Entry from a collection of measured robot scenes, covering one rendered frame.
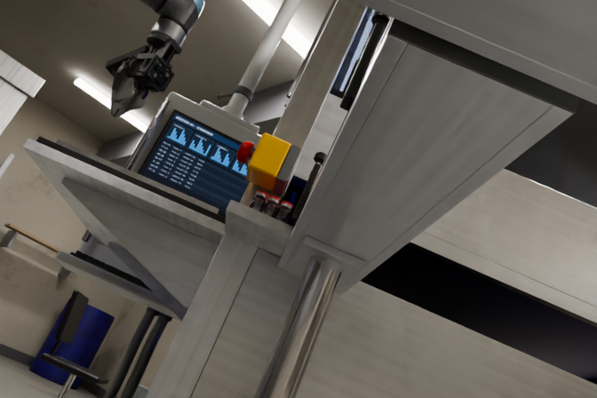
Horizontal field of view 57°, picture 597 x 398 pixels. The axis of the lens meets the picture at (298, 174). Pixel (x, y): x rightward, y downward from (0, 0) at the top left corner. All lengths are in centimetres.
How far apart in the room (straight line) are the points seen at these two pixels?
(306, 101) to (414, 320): 46
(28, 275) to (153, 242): 712
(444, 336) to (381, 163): 59
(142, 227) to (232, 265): 22
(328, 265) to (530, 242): 50
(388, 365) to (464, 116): 66
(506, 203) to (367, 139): 71
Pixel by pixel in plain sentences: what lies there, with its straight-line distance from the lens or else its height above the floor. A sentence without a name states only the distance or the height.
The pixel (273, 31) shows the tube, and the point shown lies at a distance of 251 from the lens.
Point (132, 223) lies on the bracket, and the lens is 111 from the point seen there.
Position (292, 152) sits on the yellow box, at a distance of 96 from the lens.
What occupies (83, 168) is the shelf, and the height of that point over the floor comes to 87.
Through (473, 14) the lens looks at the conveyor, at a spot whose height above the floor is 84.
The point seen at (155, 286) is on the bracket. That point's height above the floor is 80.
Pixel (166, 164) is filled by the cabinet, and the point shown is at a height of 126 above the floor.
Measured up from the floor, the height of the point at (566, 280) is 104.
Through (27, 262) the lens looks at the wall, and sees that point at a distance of 817.
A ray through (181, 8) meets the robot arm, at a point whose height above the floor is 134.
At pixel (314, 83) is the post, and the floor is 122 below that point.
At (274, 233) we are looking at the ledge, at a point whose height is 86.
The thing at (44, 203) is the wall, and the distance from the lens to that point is 821.
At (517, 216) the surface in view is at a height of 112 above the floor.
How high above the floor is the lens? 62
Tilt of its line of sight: 23 degrees up
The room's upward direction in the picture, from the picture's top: 24 degrees clockwise
